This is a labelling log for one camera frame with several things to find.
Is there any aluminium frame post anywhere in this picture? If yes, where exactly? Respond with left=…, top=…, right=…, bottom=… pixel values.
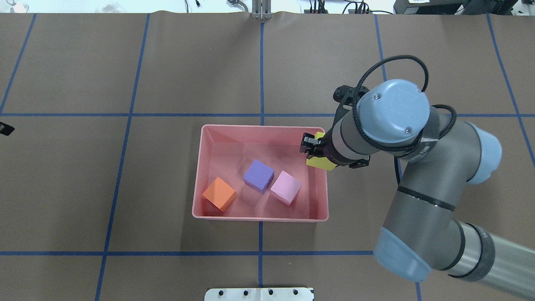
left=251, top=0, right=273, bottom=20

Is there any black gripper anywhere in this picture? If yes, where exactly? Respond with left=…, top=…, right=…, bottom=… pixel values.
left=299, top=130, right=370, bottom=169

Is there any pink plastic bin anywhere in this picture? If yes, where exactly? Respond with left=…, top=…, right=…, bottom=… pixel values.
left=192, top=125, right=329, bottom=222

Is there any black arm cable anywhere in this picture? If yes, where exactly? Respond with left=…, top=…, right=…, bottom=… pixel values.
left=354, top=55, right=457, bottom=184

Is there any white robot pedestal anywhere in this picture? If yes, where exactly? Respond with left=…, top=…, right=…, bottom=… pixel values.
left=204, top=287, right=315, bottom=301

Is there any purple foam block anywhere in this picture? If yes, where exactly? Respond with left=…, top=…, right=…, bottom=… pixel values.
left=243, top=160, right=275, bottom=193

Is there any orange foam block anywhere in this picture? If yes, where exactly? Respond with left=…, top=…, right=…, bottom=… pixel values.
left=202, top=177, right=238, bottom=212

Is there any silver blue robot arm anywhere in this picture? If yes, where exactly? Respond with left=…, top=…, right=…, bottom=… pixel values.
left=300, top=79, right=534, bottom=300

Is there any yellow foam block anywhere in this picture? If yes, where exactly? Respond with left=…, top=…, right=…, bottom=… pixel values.
left=303, top=132, right=337, bottom=171

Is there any pink foam block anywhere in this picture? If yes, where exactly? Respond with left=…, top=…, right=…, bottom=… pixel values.
left=270, top=171, right=303, bottom=206

